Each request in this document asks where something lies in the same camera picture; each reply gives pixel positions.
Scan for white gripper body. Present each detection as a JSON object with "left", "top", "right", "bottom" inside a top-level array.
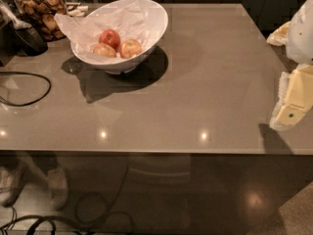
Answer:
[{"left": 286, "top": 0, "right": 313, "bottom": 64}]

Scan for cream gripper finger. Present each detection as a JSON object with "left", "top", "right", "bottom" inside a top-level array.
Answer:
[
  {"left": 269, "top": 65, "right": 313, "bottom": 131},
  {"left": 266, "top": 22, "right": 290, "bottom": 46}
]

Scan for white bowl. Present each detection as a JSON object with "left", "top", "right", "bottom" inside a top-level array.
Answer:
[{"left": 70, "top": 0, "right": 168, "bottom": 74}]

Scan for red apple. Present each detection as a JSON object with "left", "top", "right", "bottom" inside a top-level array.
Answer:
[{"left": 99, "top": 29, "right": 120, "bottom": 51}]

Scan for small white items behind bowl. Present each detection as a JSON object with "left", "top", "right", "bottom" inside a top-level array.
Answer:
[{"left": 67, "top": 5, "right": 89, "bottom": 17}]

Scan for white crumpled paper liner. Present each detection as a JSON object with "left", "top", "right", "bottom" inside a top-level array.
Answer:
[{"left": 54, "top": 0, "right": 168, "bottom": 51}]

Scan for glass jar of cookies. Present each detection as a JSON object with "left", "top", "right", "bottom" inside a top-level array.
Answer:
[{"left": 14, "top": 0, "right": 67, "bottom": 41}]

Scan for black round appliance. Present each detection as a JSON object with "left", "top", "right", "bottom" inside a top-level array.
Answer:
[{"left": 0, "top": 1, "right": 48, "bottom": 56}]

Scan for black cables on floor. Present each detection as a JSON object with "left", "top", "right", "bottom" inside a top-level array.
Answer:
[{"left": 0, "top": 206, "right": 135, "bottom": 235}]

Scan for black cable on table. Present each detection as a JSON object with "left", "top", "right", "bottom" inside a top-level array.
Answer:
[{"left": 0, "top": 70, "right": 52, "bottom": 108}]

